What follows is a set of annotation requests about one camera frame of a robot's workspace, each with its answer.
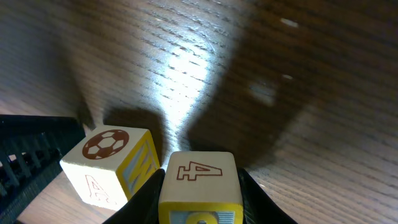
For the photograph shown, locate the soccer ball wooden block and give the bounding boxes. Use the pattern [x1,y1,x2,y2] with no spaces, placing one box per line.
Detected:
[60,125,160,211]

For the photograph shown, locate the yellow number wooden block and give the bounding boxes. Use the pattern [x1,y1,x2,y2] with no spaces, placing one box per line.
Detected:
[159,151,244,224]

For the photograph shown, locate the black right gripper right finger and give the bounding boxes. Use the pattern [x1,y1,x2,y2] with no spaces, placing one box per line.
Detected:
[237,168,297,224]

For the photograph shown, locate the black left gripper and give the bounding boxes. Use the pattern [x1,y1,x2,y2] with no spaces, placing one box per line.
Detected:
[1,114,85,223]

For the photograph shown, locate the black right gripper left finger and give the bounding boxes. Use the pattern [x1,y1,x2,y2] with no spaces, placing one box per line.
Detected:
[103,169,165,224]

